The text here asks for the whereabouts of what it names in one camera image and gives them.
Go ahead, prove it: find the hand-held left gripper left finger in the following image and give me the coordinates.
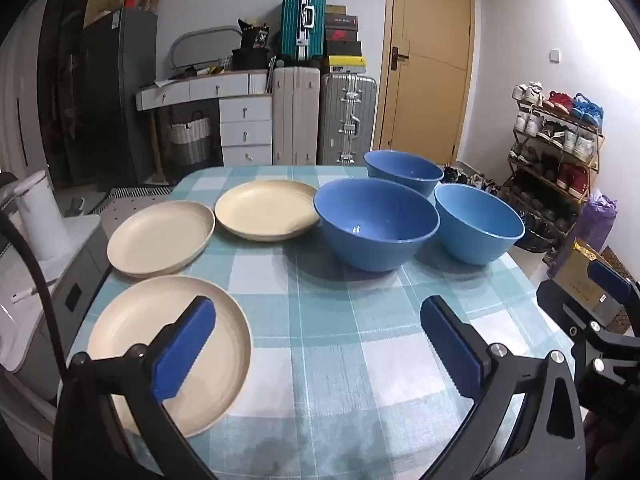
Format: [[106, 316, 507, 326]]
[[52, 296, 217, 480]]

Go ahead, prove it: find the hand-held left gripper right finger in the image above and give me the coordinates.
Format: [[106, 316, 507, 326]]
[[420, 296, 587, 480]]

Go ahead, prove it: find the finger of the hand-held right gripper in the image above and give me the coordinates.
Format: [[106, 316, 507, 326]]
[[536, 280, 608, 346], [587, 260, 640, 333]]

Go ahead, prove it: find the beige round plate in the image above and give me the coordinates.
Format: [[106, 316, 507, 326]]
[[107, 200, 216, 279], [86, 275, 253, 438], [215, 179, 321, 242]]

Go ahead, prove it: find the large blue bowl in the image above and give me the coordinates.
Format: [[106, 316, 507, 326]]
[[313, 178, 441, 272]]

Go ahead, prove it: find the gold brown cardboard box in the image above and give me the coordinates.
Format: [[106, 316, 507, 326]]
[[554, 237, 631, 333]]

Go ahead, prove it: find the purple bag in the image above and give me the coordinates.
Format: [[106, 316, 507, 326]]
[[550, 192, 620, 278]]

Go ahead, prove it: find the white bin with black bag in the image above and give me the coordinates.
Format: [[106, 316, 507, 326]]
[[515, 209, 563, 253]]

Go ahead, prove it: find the shoe rack with shoes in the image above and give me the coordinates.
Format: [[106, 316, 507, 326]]
[[507, 81, 605, 241]]

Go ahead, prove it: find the teal checked tablecloth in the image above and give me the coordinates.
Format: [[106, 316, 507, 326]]
[[60, 164, 576, 480]]

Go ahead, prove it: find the wooden shoe rack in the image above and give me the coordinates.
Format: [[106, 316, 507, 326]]
[[502, 102, 606, 256]]

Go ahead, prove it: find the grey white appliance unit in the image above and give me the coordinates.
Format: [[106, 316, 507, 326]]
[[0, 215, 111, 411]]

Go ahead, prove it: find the dotted rug with striped border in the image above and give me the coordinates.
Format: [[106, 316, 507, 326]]
[[55, 187, 176, 221]]

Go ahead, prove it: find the group of scattered shoes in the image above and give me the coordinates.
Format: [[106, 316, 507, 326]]
[[442, 162, 503, 196]]

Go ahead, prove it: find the white kettle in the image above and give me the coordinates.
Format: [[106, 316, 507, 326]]
[[17, 170, 71, 261]]

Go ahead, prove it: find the grey white laundry basket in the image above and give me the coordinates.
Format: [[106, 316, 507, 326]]
[[166, 116, 213, 166]]

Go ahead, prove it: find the white dresser with drawers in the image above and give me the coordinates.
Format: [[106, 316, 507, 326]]
[[136, 71, 273, 167]]

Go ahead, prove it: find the grey hard-shell suitcase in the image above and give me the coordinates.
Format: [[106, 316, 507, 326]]
[[320, 72, 377, 166]]

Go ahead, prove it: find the dark grey refrigerator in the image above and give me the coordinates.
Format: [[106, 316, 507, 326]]
[[80, 7, 158, 186]]

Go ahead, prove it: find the beige hard-shell suitcase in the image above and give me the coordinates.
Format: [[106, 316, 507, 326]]
[[272, 66, 321, 166]]

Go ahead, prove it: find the wooden door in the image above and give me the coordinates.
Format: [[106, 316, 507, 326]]
[[372, 0, 475, 166]]

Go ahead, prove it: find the dark glass cabinet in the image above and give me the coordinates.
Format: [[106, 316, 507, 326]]
[[40, 0, 86, 186]]

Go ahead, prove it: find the white cabinet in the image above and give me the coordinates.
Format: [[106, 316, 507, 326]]
[[0, 0, 51, 171]]

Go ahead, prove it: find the arched grey mirror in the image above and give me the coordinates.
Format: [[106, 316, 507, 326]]
[[167, 26, 241, 68]]

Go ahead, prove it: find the black printed bag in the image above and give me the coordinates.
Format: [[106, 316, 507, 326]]
[[239, 19, 271, 51]]

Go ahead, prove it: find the green hard-shell suitcase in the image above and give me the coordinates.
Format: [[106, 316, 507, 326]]
[[280, 0, 328, 63]]

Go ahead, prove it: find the black braided cable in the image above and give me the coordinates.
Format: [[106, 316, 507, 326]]
[[0, 215, 68, 376]]

